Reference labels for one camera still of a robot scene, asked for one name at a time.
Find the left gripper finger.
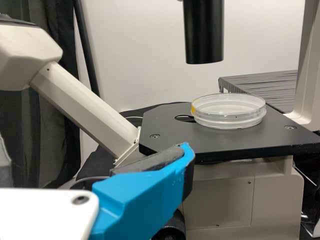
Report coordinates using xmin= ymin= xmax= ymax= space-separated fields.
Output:
xmin=88 ymin=141 xmax=196 ymax=240

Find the petri dish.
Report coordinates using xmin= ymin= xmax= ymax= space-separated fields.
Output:
xmin=191 ymin=92 xmax=267 ymax=130

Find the cream microscope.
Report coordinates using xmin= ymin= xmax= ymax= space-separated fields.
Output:
xmin=0 ymin=0 xmax=320 ymax=240

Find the grey cable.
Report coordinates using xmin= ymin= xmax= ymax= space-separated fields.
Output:
xmin=74 ymin=174 xmax=112 ymax=187

